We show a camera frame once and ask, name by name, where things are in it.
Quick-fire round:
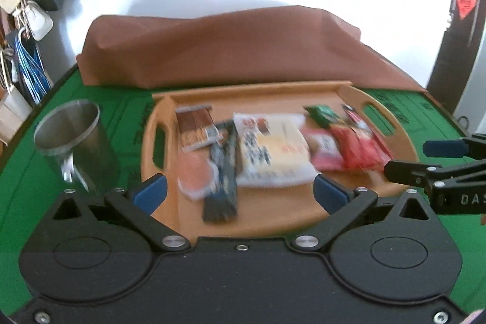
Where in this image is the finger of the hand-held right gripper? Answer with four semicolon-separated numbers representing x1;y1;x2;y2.
423;134;486;159
384;159;486;189

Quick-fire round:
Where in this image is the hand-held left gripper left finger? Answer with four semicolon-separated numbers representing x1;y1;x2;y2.
49;174;191;252

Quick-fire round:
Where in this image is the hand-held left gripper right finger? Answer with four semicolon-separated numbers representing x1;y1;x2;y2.
290;174;433;252

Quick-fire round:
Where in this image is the red biscuit packet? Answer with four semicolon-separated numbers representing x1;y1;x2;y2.
304;127;346;173

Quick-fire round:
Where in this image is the long red snack packet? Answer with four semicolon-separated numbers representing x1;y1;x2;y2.
330;121;393;171

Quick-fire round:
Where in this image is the wooden serving tray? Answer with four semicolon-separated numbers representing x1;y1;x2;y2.
140;80;420;239

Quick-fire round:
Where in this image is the dark grey drink sachet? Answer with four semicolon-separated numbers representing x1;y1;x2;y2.
203;121;244;224

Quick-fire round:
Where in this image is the green snack packet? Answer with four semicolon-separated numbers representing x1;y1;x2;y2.
304;104;344;129

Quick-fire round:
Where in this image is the brown snack packet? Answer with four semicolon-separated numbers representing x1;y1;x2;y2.
175;106;225;153

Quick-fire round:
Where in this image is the stainless steel mug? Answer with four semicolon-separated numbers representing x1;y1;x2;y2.
33;100;121;196

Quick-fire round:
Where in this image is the white snack packet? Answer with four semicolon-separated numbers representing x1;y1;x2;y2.
231;112;323;188

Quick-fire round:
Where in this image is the small red snack packet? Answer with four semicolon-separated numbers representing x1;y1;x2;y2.
342;104;375;131

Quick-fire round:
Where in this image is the dark brown door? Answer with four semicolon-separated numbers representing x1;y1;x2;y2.
425;0;486;112

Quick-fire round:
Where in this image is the white paper bag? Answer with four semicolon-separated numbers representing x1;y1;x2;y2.
0;87;33;144

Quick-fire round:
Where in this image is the brown cloth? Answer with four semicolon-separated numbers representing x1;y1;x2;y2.
76;4;430;91

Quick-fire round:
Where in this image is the white handbag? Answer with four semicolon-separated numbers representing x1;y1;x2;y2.
23;1;54;41

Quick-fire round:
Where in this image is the bundle of blue cords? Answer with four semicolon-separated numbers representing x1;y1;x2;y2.
13;28;52;104

